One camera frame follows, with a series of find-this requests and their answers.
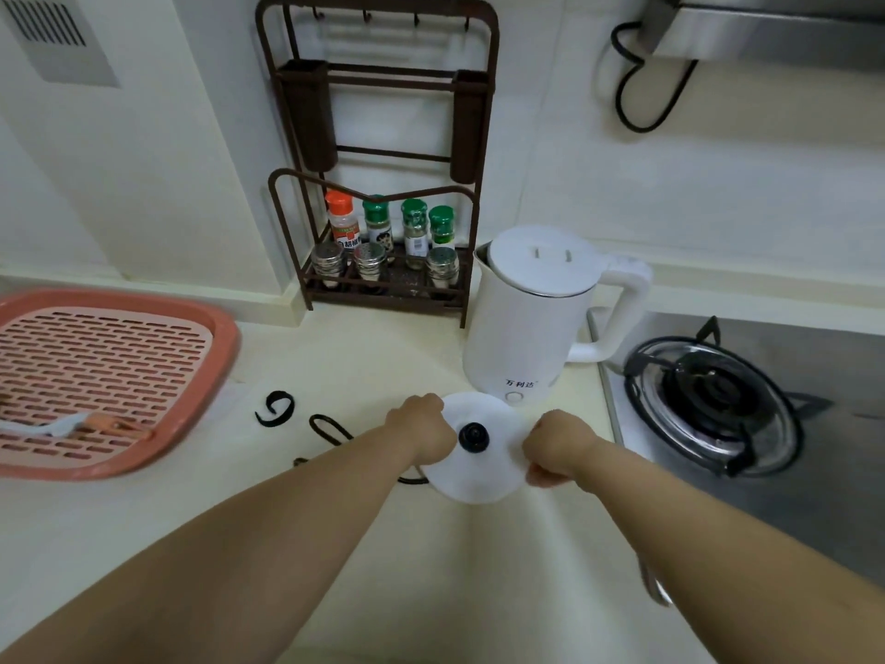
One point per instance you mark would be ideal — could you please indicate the person's right hand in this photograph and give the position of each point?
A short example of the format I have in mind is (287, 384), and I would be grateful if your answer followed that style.
(563, 446)

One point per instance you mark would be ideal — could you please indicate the person's left hand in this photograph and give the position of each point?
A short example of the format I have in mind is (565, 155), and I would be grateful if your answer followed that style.
(423, 428)

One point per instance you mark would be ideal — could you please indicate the person's left fingers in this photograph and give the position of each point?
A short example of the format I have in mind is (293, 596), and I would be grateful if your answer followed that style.
(442, 430)

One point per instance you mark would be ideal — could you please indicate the person's right fingers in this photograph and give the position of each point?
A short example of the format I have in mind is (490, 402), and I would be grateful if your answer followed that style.
(536, 452)

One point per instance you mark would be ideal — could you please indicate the white round kettle base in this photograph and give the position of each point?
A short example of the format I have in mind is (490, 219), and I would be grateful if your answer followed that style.
(484, 478)

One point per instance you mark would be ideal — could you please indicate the person's right forearm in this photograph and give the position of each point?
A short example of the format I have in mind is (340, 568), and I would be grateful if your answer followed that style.
(726, 553)

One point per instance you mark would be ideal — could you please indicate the person's left forearm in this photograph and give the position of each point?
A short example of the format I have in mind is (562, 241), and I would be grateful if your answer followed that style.
(242, 546)

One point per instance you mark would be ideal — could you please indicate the white electric kettle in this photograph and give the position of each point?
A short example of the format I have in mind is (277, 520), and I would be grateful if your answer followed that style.
(511, 324)

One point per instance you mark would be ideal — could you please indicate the glass shaker with metal lid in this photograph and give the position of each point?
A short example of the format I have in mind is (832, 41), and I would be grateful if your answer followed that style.
(370, 264)
(328, 262)
(442, 269)

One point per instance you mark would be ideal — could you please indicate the black burner pan support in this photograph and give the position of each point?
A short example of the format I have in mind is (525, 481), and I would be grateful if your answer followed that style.
(712, 394)

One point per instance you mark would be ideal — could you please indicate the green cap spice bottle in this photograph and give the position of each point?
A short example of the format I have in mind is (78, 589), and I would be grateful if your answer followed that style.
(442, 224)
(377, 214)
(415, 235)

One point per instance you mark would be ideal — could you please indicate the orange cap spice bottle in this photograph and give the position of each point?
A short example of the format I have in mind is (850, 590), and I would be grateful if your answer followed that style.
(342, 224)

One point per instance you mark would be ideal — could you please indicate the stainless steel gas stove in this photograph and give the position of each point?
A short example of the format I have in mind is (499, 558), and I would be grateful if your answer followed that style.
(830, 490)

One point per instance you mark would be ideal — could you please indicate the brown metal spice rack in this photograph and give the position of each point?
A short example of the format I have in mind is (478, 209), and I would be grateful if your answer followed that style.
(308, 117)

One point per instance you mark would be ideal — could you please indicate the pink plastic drain tray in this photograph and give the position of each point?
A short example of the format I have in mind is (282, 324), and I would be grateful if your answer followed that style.
(104, 366)

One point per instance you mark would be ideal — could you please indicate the white and orange brush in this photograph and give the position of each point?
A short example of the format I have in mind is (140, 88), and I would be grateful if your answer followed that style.
(62, 427)

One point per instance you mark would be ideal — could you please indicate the steel range hood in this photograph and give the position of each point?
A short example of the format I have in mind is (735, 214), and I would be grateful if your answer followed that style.
(760, 27)

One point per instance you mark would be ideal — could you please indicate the grey wall vent grille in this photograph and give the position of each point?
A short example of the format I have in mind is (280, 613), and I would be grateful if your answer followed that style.
(62, 41)

